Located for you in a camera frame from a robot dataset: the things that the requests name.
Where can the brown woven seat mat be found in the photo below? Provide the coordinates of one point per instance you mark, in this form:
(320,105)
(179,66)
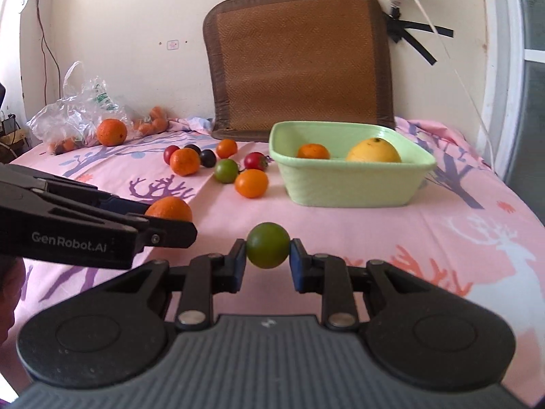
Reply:
(298,59)

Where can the black tape strips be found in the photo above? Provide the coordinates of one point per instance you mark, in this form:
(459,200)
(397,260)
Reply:
(419,30)

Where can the rough-skinned orange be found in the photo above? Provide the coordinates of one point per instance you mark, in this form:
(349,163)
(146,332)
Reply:
(168,208)

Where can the clear plastic bag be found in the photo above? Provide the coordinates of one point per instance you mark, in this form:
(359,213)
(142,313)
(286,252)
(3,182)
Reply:
(81,106)

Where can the tiny bagged mandarin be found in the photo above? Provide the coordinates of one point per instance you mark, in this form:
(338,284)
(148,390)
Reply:
(66,143)

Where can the lumpy orange object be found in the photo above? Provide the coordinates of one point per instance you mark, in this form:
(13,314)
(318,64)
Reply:
(154,123)

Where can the large orange tomato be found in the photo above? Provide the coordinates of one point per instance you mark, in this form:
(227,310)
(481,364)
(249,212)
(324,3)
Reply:
(251,183)

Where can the medium mandarin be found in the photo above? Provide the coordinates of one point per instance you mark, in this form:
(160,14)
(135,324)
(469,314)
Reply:
(184,162)

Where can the dark green tomato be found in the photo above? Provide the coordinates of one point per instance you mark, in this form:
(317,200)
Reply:
(268,245)

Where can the small red cherry tomato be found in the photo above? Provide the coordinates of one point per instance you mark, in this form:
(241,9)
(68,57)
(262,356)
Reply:
(170,152)

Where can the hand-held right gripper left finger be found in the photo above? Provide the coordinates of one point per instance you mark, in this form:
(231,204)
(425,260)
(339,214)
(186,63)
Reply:
(239,266)

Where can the small wall sticker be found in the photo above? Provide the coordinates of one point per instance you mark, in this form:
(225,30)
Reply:
(172,44)

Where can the red tomato with stem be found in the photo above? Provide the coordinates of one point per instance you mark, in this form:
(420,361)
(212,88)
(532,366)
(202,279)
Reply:
(255,161)

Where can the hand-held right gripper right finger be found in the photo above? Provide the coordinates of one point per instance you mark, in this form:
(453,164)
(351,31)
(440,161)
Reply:
(299,268)

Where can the green-red tomato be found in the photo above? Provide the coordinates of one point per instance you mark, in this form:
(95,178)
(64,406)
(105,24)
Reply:
(226,171)

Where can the pink printed bedsheet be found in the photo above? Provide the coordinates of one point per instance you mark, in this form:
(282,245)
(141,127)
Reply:
(383,238)

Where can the large yellow citrus fruit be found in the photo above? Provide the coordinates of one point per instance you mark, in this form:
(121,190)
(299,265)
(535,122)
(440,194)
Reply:
(374,151)

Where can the small orange tomato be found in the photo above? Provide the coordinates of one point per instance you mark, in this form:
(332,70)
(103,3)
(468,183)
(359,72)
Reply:
(226,148)

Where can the light green plastic bowl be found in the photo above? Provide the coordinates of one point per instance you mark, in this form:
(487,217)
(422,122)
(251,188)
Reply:
(340,187)

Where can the small dark device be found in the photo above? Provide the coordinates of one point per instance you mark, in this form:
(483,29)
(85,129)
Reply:
(7,125)

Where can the small mandarin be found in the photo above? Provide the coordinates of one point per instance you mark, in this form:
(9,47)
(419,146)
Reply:
(313,152)

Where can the person's left hand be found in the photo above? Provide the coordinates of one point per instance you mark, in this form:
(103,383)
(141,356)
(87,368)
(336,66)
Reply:
(12,298)

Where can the large round orange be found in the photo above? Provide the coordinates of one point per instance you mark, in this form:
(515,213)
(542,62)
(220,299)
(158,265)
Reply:
(112,132)

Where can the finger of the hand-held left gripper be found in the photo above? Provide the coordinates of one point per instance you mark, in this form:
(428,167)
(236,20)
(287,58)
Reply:
(170,233)
(55,187)

